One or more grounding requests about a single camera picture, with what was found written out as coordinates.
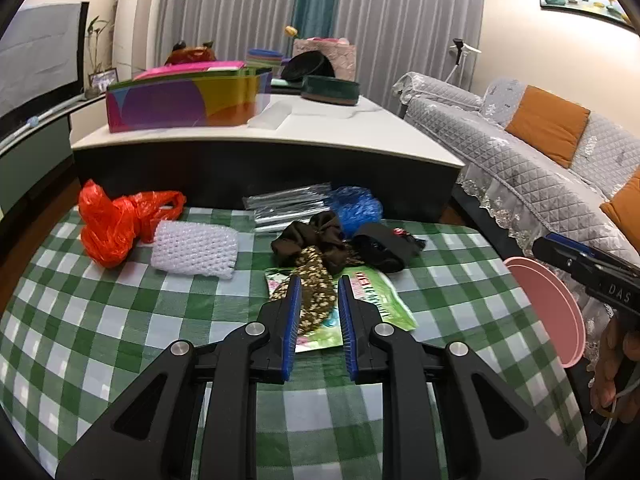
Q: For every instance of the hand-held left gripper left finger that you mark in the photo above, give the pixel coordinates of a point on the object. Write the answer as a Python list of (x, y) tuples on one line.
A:
[(292, 332)]

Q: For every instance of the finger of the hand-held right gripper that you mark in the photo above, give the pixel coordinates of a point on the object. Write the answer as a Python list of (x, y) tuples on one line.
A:
[(565, 257)]

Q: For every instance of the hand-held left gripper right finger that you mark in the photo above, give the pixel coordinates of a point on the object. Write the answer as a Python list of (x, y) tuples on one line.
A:
[(347, 332)]

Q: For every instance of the pink round plate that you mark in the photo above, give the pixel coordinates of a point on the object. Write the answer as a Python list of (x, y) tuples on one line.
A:
[(545, 300)]

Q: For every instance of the green panda print pouch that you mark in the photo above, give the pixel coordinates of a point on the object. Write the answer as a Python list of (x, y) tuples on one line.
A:
[(387, 307)]

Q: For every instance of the brown floral cloth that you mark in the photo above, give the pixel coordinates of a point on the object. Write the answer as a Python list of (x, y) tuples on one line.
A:
[(312, 287)]

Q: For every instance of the black cloth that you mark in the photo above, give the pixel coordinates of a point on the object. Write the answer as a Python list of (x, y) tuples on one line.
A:
[(385, 249)]

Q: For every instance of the brown cloth scrunchie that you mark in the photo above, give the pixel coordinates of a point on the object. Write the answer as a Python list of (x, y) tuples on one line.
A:
[(320, 237)]

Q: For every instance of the blue plastic bag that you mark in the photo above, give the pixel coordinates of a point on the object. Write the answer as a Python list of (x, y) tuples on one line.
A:
[(355, 207)]

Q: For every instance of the white foam net sleeve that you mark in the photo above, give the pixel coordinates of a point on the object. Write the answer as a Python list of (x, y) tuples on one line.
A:
[(195, 250)]

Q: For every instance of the orange plastic bag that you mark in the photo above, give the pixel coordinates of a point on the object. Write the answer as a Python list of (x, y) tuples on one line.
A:
[(107, 230)]

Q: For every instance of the person's right hand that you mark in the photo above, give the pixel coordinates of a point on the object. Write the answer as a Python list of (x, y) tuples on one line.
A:
[(607, 365)]

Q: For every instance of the orange cushion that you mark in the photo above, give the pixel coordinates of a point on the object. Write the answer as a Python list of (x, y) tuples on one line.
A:
[(627, 210), (547, 125)]

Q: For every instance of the grey covered sofa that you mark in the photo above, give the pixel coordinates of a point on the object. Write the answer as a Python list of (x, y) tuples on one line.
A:
[(500, 150)]

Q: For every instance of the clear ribbed plastic packaging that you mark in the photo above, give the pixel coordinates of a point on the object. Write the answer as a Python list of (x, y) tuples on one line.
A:
[(285, 205)]

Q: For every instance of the green checked tablecloth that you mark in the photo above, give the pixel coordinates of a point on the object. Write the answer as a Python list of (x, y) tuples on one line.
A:
[(150, 320)]

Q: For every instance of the white top coffee table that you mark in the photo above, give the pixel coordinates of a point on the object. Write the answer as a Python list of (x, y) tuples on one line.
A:
[(350, 135)]

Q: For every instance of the green round tin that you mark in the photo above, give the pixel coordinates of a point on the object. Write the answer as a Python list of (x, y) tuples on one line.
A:
[(330, 91)]

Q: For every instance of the multicoloured box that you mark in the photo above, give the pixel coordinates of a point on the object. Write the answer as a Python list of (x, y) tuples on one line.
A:
[(175, 105)]

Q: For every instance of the black hat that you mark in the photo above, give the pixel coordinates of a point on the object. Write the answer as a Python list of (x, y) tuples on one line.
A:
[(307, 65)]

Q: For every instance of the stack of coloured bowls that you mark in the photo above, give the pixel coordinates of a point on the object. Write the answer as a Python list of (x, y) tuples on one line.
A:
[(264, 59)]

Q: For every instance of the pink flat box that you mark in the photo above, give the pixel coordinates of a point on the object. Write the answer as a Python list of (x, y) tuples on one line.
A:
[(200, 67)]

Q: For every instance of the grey curtain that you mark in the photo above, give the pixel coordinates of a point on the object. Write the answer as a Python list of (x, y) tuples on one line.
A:
[(400, 10)]

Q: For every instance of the brown plush toy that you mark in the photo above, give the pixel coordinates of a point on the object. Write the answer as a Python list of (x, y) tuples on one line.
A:
[(187, 54)]

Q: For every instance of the yellow flower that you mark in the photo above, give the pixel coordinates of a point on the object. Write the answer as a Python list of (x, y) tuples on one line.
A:
[(290, 31)]

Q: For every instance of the television stand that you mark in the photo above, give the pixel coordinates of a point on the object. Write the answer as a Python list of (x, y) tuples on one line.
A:
[(25, 160)]

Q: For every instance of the potted green plant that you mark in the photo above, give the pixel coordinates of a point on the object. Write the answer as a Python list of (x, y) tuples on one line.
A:
[(95, 35)]

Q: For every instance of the covered television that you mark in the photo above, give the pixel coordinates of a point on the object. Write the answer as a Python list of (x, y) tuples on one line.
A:
[(35, 55)]

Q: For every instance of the photo frame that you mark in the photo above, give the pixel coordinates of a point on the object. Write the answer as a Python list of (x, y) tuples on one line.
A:
[(102, 79)]

